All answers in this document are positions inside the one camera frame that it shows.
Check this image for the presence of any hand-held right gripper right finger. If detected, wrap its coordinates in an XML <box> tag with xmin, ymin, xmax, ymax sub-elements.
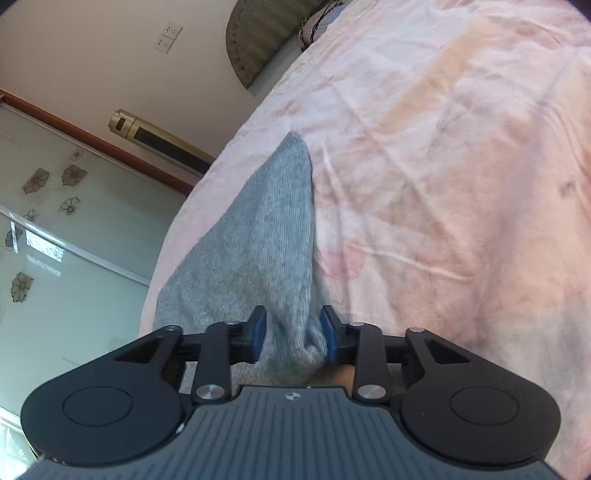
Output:
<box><xmin>320</xmin><ymin>304</ymin><xmax>468</xmax><ymax>409</ymax></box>

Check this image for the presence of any pink bed sheet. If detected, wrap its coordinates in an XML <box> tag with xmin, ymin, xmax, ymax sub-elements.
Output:
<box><xmin>137</xmin><ymin>0</ymin><xmax>591</xmax><ymax>480</ymax></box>

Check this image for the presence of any frosted glass sliding door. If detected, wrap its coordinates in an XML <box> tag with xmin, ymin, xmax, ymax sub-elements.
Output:
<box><xmin>0</xmin><ymin>102</ymin><xmax>188</xmax><ymax>467</ymax></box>

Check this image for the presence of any grey sweater with navy sleeves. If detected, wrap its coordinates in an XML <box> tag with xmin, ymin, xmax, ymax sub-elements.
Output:
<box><xmin>152</xmin><ymin>131</ymin><xmax>343</xmax><ymax>398</ymax></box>

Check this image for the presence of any brown wooden door frame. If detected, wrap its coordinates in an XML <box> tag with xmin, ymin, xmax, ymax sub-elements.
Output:
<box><xmin>0</xmin><ymin>88</ymin><xmax>195</xmax><ymax>197</ymax></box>

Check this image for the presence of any olive padded headboard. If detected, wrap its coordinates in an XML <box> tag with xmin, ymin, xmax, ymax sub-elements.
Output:
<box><xmin>225</xmin><ymin>0</ymin><xmax>334</xmax><ymax>90</ymax></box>

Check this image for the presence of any gold tower air conditioner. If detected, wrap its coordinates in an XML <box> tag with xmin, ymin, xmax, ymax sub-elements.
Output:
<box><xmin>108</xmin><ymin>108</ymin><xmax>217</xmax><ymax>175</ymax></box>

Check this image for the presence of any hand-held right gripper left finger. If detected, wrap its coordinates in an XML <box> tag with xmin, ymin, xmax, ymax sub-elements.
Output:
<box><xmin>115</xmin><ymin>305</ymin><xmax>269</xmax><ymax>407</ymax></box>

